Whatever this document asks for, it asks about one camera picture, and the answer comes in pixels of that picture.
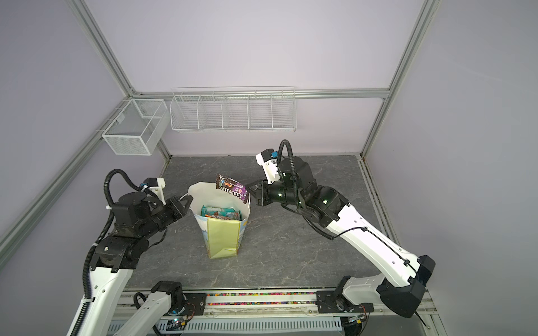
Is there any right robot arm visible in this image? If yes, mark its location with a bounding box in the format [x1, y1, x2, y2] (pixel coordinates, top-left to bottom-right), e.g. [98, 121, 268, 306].
[247, 139, 436, 318]

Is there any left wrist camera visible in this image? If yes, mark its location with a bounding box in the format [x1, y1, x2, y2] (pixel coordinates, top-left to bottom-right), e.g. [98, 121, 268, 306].
[141, 178, 165, 204]

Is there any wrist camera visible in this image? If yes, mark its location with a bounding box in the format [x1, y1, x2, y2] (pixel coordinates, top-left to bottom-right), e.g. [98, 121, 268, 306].
[256, 148, 280, 184]
[141, 178, 165, 204]

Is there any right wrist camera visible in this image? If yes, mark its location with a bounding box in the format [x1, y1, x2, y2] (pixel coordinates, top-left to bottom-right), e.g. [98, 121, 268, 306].
[256, 148, 280, 184]

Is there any white mesh box basket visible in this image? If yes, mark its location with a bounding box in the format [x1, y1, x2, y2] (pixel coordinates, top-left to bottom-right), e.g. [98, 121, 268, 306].
[102, 99, 170, 156]

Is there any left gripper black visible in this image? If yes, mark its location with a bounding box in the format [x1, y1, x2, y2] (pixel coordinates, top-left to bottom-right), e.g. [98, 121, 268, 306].
[138, 195, 193, 239]

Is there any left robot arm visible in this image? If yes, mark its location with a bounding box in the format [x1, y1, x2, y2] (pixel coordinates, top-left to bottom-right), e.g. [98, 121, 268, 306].
[68, 169, 193, 335]

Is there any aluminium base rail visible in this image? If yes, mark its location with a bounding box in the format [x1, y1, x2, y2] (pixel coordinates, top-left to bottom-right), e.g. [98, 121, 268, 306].
[106, 285, 438, 336]

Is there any illustrated paper gift bag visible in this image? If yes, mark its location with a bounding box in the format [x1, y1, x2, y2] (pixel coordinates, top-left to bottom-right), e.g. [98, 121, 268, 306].
[188, 182, 251, 259]

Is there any purple M&M's packet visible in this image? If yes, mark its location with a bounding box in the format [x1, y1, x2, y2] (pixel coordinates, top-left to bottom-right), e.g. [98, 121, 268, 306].
[216, 174, 249, 204]

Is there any long white wire basket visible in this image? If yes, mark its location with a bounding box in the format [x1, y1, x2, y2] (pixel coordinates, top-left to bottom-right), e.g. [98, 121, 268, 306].
[169, 86, 297, 132]

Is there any Fox's mint blossom candy bag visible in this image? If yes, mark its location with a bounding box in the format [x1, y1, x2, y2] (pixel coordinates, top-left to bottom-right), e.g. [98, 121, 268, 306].
[200, 206, 242, 221]

